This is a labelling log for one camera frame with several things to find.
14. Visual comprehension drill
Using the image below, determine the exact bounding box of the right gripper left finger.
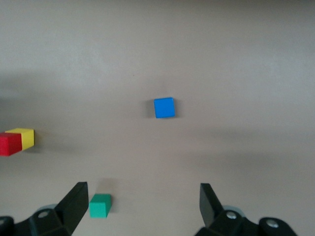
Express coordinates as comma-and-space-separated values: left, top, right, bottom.
0, 181, 89, 236

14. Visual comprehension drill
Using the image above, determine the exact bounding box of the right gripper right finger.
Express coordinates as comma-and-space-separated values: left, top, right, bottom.
194, 183, 298, 236

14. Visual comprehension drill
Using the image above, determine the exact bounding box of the red wooden block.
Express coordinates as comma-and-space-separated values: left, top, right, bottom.
0, 132, 23, 157

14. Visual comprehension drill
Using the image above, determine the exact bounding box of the blue wooden block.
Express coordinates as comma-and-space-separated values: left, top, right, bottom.
154, 97, 177, 119

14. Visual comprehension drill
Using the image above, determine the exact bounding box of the green wooden block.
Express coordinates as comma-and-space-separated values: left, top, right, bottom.
89, 193, 112, 219

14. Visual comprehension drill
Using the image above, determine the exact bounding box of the yellow wooden block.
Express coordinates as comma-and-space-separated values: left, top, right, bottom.
4, 128, 35, 151

